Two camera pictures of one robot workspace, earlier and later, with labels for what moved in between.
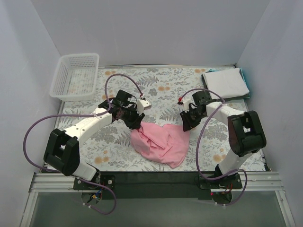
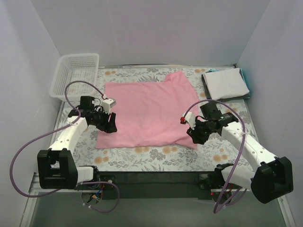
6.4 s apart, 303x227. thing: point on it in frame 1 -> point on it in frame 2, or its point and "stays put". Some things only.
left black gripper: (135, 119) -> (107, 123)
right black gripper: (187, 119) -> (197, 132)
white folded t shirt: (227, 82) stays put
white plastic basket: (75, 77) stays put
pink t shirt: (168, 144) -> (148, 114)
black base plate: (156, 185) stays put
